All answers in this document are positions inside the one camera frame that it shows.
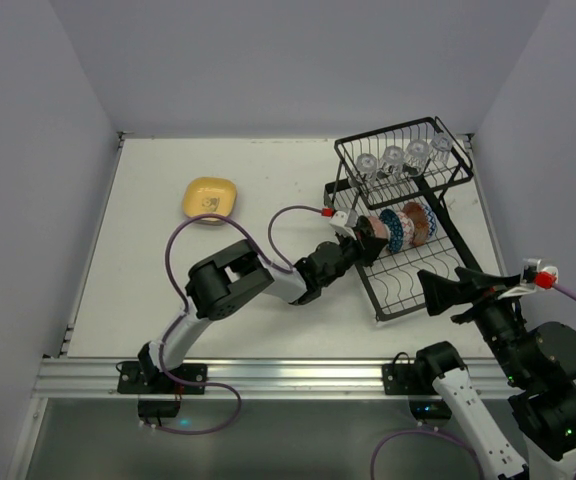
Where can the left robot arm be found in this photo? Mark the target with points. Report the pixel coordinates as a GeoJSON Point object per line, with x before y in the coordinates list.
{"type": "Point", "coordinates": [223, 283]}

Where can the blue lattice red-white bowl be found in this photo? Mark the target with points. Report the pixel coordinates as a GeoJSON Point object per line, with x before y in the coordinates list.
{"type": "Point", "coordinates": [401, 229]}

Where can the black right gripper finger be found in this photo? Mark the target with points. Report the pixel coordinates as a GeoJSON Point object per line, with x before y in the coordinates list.
{"type": "Point", "coordinates": [480, 280]}
{"type": "Point", "coordinates": [441, 293]}

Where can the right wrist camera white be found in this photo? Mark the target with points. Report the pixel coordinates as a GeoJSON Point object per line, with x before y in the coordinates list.
{"type": "Point", "coordinates": [537, 275]}

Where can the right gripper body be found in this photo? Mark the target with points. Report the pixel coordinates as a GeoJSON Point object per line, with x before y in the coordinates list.
{"type": "Point", "coordinates": [475, 298]}

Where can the pink floral-inside bowl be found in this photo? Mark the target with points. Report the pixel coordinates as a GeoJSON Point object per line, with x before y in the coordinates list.
{"type": "Point", "coordinates": [372, 227]}

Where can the clear glass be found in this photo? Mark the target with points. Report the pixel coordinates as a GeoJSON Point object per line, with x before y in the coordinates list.
{"type": "Point", "coordinates": [392, 162]}
{"type": "Point", "coordinates": [441, 147]}
{"type": "Point", "coordinates": [366, 169]}
{"type": "Point", "coordinates": [416, 156]}

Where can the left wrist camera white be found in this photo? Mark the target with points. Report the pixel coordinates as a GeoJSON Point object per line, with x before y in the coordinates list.
{"type": "Point", "coordinates": [342, 221]}

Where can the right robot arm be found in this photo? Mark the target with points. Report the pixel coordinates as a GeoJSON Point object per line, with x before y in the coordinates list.
{"type": "Point", "coordinates": [540, 362]}

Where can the black wire dish rack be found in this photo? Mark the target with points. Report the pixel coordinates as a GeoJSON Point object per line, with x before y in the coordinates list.
{"type": "Point", "coordinates": [391, 282]}

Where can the orange blue patterned bowl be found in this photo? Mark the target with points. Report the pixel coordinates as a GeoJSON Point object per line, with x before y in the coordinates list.
{"type": "Point", "coordinates": [424, 222]}

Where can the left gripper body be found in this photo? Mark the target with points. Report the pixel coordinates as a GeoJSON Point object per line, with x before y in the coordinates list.
{"type": "Point", "coordinates": [360, 241]}

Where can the yellow panda plate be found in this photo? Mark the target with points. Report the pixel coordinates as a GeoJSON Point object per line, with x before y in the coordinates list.
{"type": "Point", "coordinates": [205, 195]}

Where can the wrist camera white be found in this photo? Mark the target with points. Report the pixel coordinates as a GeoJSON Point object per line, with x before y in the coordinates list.
{"type": "Point", "coordinates": [537, 275]}
{"type": "Point", "coordinates": [342, 221]}

